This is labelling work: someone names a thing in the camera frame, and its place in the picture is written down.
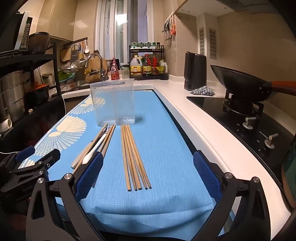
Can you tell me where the large yellow-label jug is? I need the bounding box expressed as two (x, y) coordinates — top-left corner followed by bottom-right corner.
(130, 58), (143, 78)

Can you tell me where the microwave oven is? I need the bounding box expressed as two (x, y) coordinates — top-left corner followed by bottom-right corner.
(0, 11), (33, 55)

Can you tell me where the black condiment rack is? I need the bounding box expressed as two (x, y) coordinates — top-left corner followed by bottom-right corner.
(129, 44), (165, 78)

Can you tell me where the narrow wall vent grille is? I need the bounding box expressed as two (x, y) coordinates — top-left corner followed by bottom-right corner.
(199, 27), (205, 56)

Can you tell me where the clear plastic utensil holder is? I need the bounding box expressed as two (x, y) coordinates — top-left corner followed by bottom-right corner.
(90, 78), (136, 127)

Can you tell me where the red-capped sauce bottle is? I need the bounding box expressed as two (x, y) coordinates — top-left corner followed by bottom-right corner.
(143, 55), (152, 76)

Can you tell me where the black wok burner grate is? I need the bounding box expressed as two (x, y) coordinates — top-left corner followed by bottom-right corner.
(222, 92), (264, 117)

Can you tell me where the red sauce bottle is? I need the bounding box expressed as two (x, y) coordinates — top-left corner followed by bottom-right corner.
(151, 56), (160, 76)

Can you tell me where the window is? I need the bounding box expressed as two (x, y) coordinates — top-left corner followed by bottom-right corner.
(96, 0), (154, 61)

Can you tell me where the large wooden cutting board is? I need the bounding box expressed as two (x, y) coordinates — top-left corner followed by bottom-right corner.
(85, 57), (108, 83)

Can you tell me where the orange lidded pot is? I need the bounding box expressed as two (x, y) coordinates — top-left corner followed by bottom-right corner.
(25, 83), (50, 105)

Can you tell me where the small wooden cutting board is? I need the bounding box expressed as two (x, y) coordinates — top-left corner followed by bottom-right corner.
(60, 47), (73, 62)

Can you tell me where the black glass cooktop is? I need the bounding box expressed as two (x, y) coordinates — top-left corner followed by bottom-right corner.
(187, 93), (296, 186)

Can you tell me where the black electric kettle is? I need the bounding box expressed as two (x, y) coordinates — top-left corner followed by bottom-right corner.
(184, 51), (207, 91)

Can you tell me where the black metal shelf rack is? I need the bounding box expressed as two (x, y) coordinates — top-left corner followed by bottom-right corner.
(0, 40), (68, 139)

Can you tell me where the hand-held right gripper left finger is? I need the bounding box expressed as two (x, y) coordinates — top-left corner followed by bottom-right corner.
(26, 152), (104, 241)

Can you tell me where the silver stove knob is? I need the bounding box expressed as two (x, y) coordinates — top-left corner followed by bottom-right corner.
(264, 133), (279, 149)
(242, 116), (257, 131)

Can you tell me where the row of spice jars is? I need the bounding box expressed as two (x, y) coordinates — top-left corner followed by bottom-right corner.
(130, 42), (161, 49)

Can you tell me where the green plastic basin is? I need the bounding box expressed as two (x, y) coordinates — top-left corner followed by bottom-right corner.
(58, 71), (76, 82)

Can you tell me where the green container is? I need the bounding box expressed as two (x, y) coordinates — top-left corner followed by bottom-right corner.
(281, 142), (296, 210)

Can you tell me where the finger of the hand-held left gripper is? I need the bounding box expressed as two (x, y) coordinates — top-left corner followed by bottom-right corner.
(14, 146), (36, 162)
(28, 148), (61, 174)

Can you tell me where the dark mixing bowl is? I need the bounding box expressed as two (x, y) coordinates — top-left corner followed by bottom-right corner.
(29, 32), (50, 55)

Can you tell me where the stainless steel stockpot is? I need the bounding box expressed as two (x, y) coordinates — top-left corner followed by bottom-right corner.
(0, 71), (25, 122)

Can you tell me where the wooden chopstick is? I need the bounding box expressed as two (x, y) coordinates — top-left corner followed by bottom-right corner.
(126, 125), (148, 190)
(128, 125), (152, 189)
(124, 125), (142, 191)
(122, 126), (137, 191)
(100, 125), (116, 158)

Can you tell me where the blue patterned mat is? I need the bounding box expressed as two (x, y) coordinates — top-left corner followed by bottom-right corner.
(17, 89), (226, 237)

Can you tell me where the row of hanging kitchen tools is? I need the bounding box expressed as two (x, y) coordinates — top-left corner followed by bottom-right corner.
(164, 13), (177, 40)

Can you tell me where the white plastic pipe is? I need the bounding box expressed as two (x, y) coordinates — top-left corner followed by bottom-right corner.
(0, 118), (12, 131)

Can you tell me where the white-handled table knife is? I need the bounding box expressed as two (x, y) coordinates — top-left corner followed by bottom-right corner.
(82, 129), (110, 165)

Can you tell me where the red dish soap bottle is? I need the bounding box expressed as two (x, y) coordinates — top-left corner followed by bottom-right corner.
(110, 57), (120, 80)

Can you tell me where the black wok with wooden handle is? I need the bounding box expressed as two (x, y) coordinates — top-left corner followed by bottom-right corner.
(210, 65), (296, 104)

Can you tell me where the chrome kitchen faucet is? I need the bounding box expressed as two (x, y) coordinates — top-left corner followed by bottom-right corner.
(85, 53), (109, 82)

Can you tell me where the wide wall vent grille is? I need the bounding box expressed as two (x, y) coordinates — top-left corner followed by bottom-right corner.
(208, 27), (217, 60)

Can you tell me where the blue grey knitted cloth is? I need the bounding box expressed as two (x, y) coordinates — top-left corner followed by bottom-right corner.
(190, 86), (216, 96)

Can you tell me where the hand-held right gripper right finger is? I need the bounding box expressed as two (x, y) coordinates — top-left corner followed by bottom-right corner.
(193, 150), (273, 241)

